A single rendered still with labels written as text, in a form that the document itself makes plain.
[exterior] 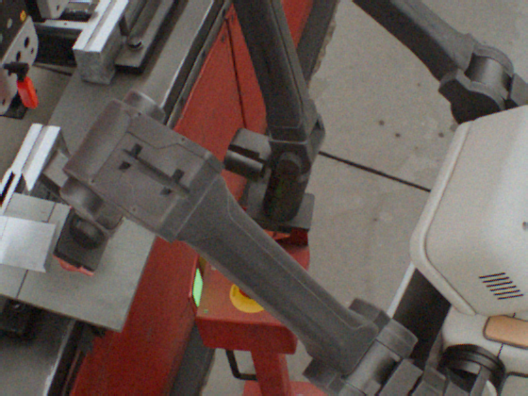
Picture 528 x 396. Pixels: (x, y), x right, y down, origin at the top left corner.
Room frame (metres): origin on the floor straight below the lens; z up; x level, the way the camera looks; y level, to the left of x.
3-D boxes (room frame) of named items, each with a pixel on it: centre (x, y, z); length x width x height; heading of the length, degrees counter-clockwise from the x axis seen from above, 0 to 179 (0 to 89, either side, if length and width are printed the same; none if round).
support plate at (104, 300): (0.81, 0.31, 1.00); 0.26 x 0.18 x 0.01; 66
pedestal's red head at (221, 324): (0.88, 0.04, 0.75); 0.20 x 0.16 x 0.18; 164
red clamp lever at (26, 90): (0.98, 0.32, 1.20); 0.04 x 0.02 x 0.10; 66
